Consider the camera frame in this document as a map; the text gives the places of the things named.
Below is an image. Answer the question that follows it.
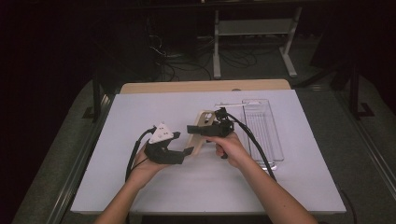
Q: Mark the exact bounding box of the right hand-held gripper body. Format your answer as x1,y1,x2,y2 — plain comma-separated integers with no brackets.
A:
205,103,247,138

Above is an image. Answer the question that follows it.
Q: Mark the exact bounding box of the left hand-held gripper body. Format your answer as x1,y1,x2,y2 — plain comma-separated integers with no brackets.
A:
143,122,185,165

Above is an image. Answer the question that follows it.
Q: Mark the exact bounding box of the clear plastic packaging box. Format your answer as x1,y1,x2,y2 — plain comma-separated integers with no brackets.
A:
242,98,285,172

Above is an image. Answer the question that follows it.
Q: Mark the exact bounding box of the person's left hand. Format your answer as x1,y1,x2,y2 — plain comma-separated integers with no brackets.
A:
129,146,171,188

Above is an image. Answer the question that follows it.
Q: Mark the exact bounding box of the person's right hand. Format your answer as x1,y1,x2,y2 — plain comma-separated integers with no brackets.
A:
205,132,253,171

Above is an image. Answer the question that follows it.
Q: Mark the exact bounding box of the white table cover board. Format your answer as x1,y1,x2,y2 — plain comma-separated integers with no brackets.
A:
70,89,347,216

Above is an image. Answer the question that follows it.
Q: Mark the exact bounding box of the black metal stand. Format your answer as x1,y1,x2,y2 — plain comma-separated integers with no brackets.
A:
82,74,108,123
348,62,376,120

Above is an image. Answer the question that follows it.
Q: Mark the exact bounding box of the white metal shelf stand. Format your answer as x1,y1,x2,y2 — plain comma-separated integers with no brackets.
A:
212,7,304,80

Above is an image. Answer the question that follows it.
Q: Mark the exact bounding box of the left hand-held gripper black cable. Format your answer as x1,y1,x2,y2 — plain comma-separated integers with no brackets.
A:
124,125,157,183

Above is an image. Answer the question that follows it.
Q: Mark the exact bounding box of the hand-held gripper black cable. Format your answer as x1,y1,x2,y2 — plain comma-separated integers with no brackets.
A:
124,125,157,183
225,111,278,182

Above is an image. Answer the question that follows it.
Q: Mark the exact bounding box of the right hand-held gripper black cable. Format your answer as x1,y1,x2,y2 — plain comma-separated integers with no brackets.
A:
225,111,278,182

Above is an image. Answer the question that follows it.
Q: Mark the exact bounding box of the grey metal floor rail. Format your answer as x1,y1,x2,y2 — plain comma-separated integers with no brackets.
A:
46,92,115,224
335,91,396,194

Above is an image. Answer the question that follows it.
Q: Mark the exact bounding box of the bundle of floor cables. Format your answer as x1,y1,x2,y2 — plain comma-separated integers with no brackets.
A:
148,31,260,82

